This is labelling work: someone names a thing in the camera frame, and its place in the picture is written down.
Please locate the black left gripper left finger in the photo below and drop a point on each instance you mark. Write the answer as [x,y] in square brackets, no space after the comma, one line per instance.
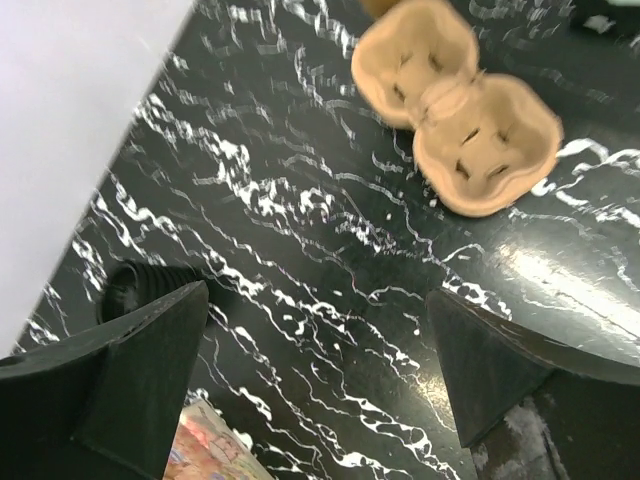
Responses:
[105,403]

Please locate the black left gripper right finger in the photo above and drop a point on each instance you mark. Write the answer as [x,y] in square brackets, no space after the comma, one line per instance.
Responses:
[530,407]

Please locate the paper bag orange handles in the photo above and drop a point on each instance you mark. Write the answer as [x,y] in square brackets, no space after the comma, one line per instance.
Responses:
[204,448]

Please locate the pulp cup carrier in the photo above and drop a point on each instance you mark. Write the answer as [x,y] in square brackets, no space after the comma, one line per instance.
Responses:
[481,140]

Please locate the stack of black lids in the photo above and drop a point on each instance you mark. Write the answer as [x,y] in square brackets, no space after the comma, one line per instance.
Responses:
[132,285]

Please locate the stack of paper cups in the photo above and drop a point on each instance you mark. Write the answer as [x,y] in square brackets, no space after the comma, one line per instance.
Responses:
[377,8]

